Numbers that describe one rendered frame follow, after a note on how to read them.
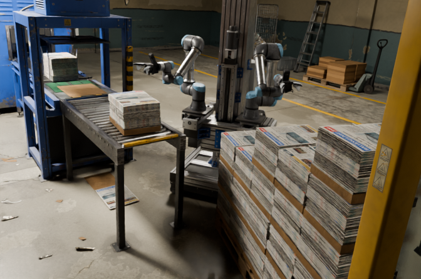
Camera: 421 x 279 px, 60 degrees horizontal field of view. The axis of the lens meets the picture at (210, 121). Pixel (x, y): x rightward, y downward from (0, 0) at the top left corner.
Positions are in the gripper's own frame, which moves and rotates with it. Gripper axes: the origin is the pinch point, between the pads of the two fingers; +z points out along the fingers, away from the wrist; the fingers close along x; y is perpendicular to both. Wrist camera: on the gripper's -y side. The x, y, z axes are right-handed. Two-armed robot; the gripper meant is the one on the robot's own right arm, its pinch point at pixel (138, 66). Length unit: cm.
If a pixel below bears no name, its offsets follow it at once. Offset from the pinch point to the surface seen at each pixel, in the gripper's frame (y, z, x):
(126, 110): 19.5, 29.3, -31.9
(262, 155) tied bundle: 12, 3, -134
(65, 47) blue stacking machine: 71, -80, 300
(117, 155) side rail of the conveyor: 42, 47, -51
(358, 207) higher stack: -9, 34, -200
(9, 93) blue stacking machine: 136, 2, 303
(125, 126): 31, 31, -34
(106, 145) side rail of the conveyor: 44, 45, -32
